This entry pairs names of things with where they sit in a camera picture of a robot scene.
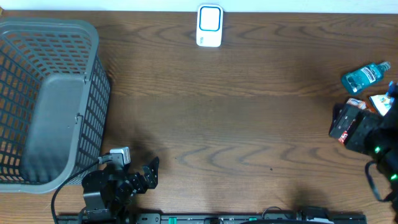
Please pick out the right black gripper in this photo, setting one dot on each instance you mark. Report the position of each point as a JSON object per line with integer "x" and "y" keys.
{"x": 360, "y": 137}

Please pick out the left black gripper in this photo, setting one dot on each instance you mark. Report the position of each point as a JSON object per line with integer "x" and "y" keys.
{"x": 140, "y": 185}

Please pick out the yellow snack bag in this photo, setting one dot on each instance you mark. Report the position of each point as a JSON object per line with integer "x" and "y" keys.
{"x": 382, "y": 103}

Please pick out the blue mouthwash bottle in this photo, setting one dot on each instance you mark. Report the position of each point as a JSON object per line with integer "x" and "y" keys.
{"x": 357, "y": 81}

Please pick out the red-brown snack bar wrapper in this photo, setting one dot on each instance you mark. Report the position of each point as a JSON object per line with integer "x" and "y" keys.
{"x": 344, "y": 135}

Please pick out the small orange box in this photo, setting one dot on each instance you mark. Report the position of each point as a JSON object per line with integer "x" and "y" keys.
{"x": 358, "y": 103}

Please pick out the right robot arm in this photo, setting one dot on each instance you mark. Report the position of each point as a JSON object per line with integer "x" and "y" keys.
{"x": 371, "y": 134}

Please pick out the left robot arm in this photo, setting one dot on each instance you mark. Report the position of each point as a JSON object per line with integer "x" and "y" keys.
{"x": 99, "y": 208}

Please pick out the white barcode scanner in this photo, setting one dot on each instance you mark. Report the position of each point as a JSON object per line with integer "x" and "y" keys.
{"x": 209, "y": 25}

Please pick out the grey plastic shopping basket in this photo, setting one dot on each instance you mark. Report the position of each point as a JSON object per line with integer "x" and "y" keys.
{"x": 54, "y": 102}

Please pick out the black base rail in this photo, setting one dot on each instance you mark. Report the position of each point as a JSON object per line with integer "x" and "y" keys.
{"x": 308, "y": 215}

